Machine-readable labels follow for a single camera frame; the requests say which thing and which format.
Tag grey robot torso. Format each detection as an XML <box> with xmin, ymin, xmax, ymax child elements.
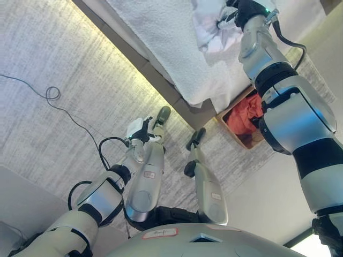
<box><xmin>104</xmin><ymin>205</ymin><xmax>306</xmax><ymax>257</ymax></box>

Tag white textured bed blanket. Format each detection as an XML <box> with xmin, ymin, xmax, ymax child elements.
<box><xmin>106</xmin><ymin>0</ymin><xmax>255</xmax><ymax>113</ymax></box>

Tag red cloth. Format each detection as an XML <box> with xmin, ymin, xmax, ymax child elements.
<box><xmin>226</xmin><ymin>94</ymin><xmax>265</xmax><ymax>136</ymax></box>

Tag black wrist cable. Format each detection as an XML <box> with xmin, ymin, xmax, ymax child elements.
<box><xmin>264</xmin><ymin>9</ymin><xmax>308</xmax><ymax>70</ymax></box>
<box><xmin>68</xmin><ymin>137</ymin><xmax>131</xmax><ymax>212</ymax></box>

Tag silver right robot leg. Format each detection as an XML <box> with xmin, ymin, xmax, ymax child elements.
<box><xmin>183</xmin><ymin>127</ymin><xmax>228</xmax><ymax>225</ymax></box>

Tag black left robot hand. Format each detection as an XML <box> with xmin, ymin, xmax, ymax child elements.
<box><xmin>125</xmin><ymin>116</ymin><xmax>161</xmax><ymax>142</ymax></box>

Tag grey streaked rug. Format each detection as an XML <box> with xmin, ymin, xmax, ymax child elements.
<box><xmin>0</xmin><ymin>0</ymin><xmax>335</xmax><ymax>233</ymax></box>

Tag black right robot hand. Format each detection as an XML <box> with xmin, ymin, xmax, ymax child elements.
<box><xmin>217</xmin><ymin>0</ymin><xmax>269</xmax><ymax>29</ymax></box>

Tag silver robot leg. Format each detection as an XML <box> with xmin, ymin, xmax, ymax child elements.
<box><xmin>183</xmin><ymin>127</ymin><xmax>228</xmax><ymax>225</ymax></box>
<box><xmin>125</xmin><ymin>105</ymin><xmax>172</xmax><ymax>223</ymax></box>

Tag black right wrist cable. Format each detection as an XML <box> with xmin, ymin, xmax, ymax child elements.
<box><xmin>264</xmin><ymin>9</ymin><xmax>308</xmax><ymax>70</ymax></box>

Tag silver left robot leg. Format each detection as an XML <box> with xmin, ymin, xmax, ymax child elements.
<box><xmin>125</xmin><ymin>105</ymin><xmax>172</xmax><ymax>223</ymax></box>

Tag white clothes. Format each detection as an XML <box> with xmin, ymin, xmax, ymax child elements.
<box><xmin>192</xmin><ymin>0</ymin><xmax>245</xmax><ymax>53</ymax></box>

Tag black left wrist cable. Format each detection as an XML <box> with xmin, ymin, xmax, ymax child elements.
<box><xmin>68</xmin><ymin>137</ymin><xmax>131</xmax><ymax>212</ymax></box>

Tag wooden basket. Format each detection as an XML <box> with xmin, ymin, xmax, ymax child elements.
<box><xmin>215</xmin><ymin>85</ymin><xmax>265</xmax><ymax>150</ymax></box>

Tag thin black floor cable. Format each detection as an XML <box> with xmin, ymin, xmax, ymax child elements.
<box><xmin>0</xmin><ymin>74</ymin><xmax>112</xmax><ymax>172</ymax></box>

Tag grey bed frame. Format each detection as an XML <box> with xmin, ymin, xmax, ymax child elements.
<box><xmin>72</xmin><ymin>0</ymin><xmax>218</xmax><ymax>131</ymax></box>

